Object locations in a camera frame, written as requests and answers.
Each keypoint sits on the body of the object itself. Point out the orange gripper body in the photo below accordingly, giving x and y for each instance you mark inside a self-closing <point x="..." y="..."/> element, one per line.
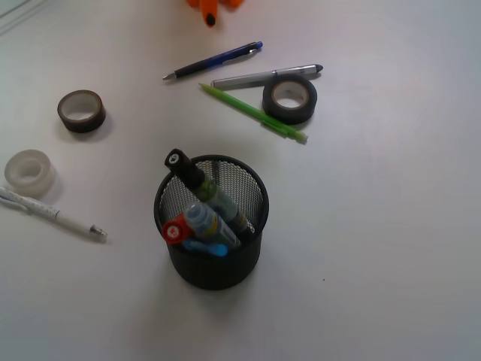
<point x="225" y="3"/>

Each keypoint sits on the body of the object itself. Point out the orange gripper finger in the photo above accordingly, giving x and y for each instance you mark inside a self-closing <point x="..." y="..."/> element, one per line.
<point x="209" y="10"/>

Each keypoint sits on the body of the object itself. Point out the black cap green marker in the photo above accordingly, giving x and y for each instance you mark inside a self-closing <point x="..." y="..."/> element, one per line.
<point x="209" y="192"/>

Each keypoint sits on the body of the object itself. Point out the blue cap marker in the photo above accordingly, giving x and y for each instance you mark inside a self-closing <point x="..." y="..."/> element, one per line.
<point x="208" y="226"/>

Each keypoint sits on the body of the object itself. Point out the red cap marker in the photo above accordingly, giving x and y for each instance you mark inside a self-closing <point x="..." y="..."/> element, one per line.
<point x="176" y="230"/>

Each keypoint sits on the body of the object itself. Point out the blue black ballpoint pen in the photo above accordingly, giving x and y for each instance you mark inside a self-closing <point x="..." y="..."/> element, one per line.
<point x="215" y="61"/>

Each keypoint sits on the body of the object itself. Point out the silver metal pen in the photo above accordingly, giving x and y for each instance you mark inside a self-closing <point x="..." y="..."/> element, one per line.
<point x="257" y="79"/>

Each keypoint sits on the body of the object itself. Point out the black mesh pen holder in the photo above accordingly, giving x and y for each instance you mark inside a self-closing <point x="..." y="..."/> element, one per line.
<point x="246" y="188"/>

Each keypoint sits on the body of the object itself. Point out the light blue pen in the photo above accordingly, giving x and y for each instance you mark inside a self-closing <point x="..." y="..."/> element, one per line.
<point x="219" y="250"/>

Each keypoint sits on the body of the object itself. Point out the white dotted pen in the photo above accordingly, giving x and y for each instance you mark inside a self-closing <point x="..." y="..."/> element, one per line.
<point x="33" y="206"/>

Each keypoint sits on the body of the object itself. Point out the black electrical tape roll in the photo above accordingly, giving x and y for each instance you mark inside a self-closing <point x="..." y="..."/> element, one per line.
<point x="290" y="99"/>

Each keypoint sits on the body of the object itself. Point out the green mechanical pencil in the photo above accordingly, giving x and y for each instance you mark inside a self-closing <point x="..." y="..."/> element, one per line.
<point x="267" y="121"/>

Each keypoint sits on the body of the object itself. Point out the brown tape roll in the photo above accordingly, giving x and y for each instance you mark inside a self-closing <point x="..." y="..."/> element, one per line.
<point x="81" y="111"/>

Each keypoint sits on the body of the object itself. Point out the clear tape roll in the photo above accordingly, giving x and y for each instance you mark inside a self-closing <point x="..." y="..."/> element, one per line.
<point x="30" y="173"/>

